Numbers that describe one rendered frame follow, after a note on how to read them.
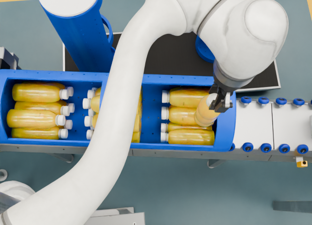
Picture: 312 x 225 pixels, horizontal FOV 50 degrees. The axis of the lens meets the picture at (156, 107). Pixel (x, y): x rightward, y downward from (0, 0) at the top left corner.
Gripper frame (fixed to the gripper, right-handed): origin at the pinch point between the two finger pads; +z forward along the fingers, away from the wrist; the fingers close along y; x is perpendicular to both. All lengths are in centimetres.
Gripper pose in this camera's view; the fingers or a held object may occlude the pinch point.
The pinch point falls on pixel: (216, 97)
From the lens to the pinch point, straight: 92.3
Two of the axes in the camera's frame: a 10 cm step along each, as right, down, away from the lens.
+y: 0.4, -9.6, 2.7
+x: -10.0, -0.4, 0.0
